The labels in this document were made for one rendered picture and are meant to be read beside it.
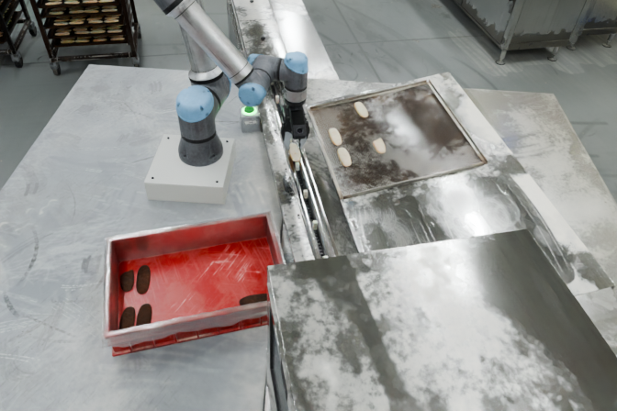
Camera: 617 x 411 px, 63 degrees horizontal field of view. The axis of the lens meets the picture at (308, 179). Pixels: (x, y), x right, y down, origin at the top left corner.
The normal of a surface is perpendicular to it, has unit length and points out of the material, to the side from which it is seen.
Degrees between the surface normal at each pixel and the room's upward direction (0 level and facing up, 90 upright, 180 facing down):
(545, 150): 0
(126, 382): 0
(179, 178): 0
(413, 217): 10
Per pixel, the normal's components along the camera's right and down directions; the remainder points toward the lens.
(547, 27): 0.22, 0.68
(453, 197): -0.12, -0.70
